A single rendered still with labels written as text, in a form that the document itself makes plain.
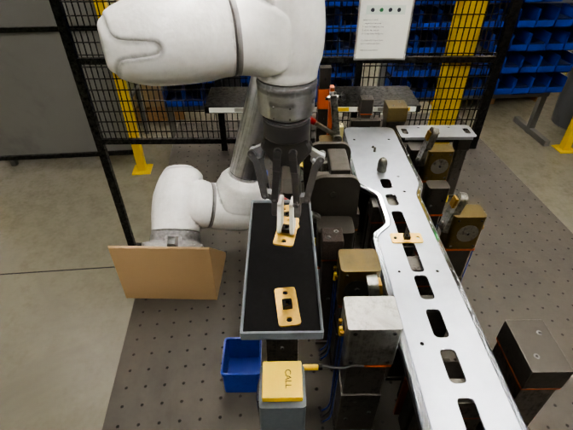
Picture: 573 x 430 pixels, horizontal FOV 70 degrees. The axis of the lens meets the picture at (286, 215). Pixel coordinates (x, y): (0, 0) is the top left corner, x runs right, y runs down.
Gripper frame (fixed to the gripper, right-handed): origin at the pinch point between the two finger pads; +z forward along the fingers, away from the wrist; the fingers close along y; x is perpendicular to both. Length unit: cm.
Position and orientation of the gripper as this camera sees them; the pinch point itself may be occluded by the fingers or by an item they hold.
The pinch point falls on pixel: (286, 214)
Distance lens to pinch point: 76.7
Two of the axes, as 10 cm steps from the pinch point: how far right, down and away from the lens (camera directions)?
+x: 1.7, -6.1, 7.7
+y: 9.9, 1.1, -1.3
